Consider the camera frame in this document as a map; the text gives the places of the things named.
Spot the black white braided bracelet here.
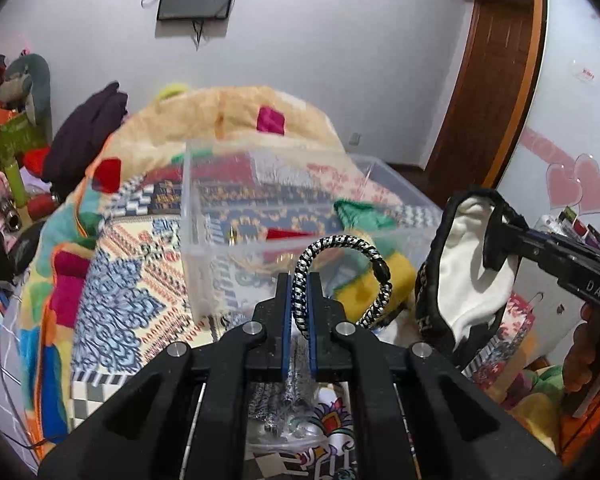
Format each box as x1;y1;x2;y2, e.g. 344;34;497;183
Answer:
290;234;394;339

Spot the black and white fabric pouch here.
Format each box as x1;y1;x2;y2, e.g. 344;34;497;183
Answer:
415;188;527;370

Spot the red soft strap item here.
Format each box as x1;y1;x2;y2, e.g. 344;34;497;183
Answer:
265;228;314;240

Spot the green knitted cloth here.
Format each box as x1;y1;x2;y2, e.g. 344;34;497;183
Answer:
334;198;398;232

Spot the yellow soft sponge item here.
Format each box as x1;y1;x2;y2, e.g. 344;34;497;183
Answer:
334;252;417;323

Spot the person's right hand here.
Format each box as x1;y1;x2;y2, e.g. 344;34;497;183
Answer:
562;304;600;392

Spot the white sliding wardrobe door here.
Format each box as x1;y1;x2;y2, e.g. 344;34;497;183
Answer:
498;0;600;234

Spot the clear plastic storage box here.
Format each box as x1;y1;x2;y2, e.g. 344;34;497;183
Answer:
181;140;441;318

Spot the colourful patchwork bed blanket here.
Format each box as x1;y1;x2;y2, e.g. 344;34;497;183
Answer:
17;159;537;480

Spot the beige plush blanket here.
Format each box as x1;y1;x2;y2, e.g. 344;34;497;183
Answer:
85;86;343;179

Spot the dark purple garment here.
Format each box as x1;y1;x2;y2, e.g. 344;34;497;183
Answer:
42;81;128;202

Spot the green cardboard box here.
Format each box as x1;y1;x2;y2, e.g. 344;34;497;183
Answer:
0;114;47;162

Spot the grey green plush toy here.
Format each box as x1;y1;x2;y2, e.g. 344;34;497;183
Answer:
0;53;52;134

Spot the brown wooden door frame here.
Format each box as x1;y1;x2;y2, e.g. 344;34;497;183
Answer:
419;0;549;206

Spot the wall power socket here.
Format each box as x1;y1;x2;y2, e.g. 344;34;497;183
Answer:
349;133;361;146

